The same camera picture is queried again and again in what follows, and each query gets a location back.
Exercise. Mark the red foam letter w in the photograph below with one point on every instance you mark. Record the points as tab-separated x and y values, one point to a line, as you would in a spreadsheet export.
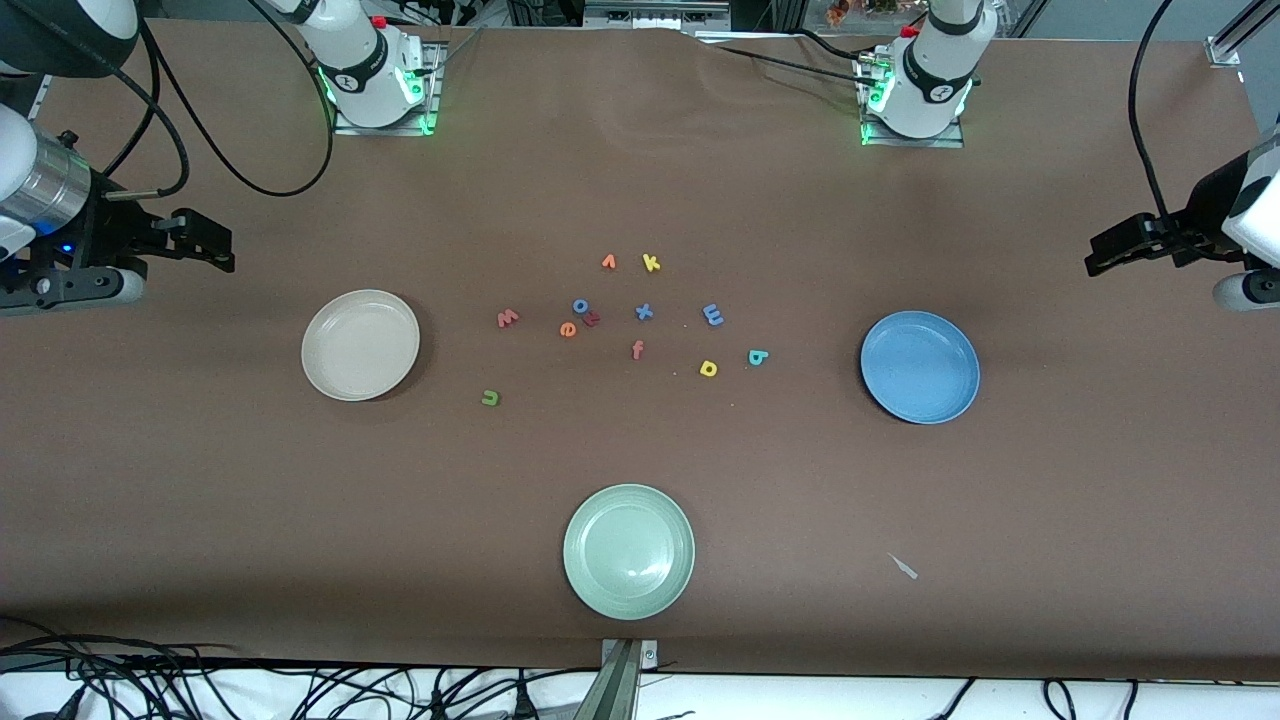
508	319

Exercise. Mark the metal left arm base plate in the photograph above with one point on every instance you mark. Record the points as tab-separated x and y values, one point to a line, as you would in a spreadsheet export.
915	142

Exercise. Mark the blue plate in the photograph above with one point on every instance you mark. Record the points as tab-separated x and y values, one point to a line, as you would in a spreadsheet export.
920	367

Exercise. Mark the brown paper table cover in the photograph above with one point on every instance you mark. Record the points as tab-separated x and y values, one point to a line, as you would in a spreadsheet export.
200	500

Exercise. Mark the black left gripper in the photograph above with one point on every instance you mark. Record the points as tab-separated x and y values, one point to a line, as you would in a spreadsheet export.
1207	222

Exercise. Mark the aluminium frame profile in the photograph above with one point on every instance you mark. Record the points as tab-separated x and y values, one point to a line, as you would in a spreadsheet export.
1225	48

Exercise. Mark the grey metal box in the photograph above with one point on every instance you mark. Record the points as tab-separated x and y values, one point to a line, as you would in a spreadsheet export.
655	12

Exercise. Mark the small white paper scrap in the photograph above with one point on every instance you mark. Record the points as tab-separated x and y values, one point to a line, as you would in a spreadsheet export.
905	568

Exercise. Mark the green plate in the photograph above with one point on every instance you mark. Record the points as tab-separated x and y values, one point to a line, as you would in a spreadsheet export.
628	552

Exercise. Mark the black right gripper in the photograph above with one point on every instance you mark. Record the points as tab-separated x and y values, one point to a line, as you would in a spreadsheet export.
98	237

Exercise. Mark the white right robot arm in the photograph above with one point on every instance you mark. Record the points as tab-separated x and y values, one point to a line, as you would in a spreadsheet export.
360	70

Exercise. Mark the beige brown plate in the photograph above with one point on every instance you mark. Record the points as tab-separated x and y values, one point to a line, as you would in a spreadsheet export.
360	345

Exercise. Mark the aluminium table edge rail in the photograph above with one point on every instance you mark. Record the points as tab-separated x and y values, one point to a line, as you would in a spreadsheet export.
39	100

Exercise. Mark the blue foam letter m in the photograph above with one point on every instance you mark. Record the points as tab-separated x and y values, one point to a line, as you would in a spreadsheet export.
713	315

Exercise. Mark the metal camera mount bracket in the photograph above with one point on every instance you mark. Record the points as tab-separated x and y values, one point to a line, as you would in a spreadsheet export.
620	690

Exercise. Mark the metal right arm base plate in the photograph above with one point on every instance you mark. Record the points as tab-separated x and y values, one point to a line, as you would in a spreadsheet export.
385	129

